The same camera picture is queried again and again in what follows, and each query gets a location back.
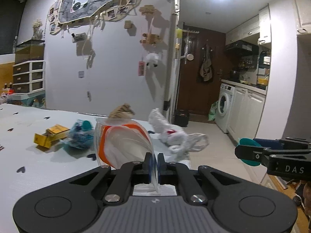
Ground wooden desk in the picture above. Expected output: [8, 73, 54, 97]
[267, 175, 293, 191]

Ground white wall cupboard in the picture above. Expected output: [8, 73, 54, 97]
[293, 0, 311, 35]

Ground white crumpled plastic bag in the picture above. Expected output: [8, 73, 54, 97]
[148, 108, 210, 162]

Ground dried flowers in vase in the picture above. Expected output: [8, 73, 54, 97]
[32, 19, 45, 40]

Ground brown wooden door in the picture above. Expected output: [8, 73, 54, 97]
[177, 23, 227, 124]

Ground brown paper bag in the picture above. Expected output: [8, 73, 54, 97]
[109, 103, 136, 120]

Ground white heart-print table cover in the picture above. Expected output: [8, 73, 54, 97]
[0, 103, 192, 224]

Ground white upper kitchen cabinets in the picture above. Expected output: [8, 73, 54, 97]
[225, 5, 272, 46]

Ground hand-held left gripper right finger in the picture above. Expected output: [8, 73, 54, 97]
[157, 153, 241, 204]

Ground wall photo collage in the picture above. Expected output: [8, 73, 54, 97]
[47, 0, 144, 37]

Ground green plastic bag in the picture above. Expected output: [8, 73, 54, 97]
[208, 100, 219, 122]

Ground white kitchen base cabinets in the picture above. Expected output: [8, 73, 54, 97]
[227, 87, 266, 144]

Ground yellow cardboard box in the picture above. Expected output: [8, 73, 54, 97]
[33, 124, 71, 149]

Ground glass tank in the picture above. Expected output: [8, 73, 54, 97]
[15, 39, 46, 62]

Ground white washing machine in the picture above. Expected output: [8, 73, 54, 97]
[215, 83, 237, 134]

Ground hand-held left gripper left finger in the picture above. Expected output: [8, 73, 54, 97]
[69, 152, 156, 204]

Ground clear orange-white plastic bag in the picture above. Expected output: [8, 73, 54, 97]
[93, 117, 162, 197]

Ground white drawer unit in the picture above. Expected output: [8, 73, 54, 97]
[12, 59, 46, 95]

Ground beige hanging bag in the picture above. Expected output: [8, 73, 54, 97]
[196, 44, 215, 82]

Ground teal round lid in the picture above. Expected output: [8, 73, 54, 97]
[239, 137, 263, 167]

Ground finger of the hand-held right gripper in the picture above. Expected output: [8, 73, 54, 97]
[234, 145, 311, 165]
[254, 137, 311, 150]

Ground teal crumpled wrapper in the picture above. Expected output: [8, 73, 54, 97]
[64, 119, 95, 151]

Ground white plush wall toy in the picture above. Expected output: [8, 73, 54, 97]
[144, 53, 161, 68]

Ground teal low cabinet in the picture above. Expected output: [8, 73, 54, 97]
[10, 93, 46, 108]

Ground black range hood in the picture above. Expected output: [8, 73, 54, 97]
[225, 40, 259, 54]

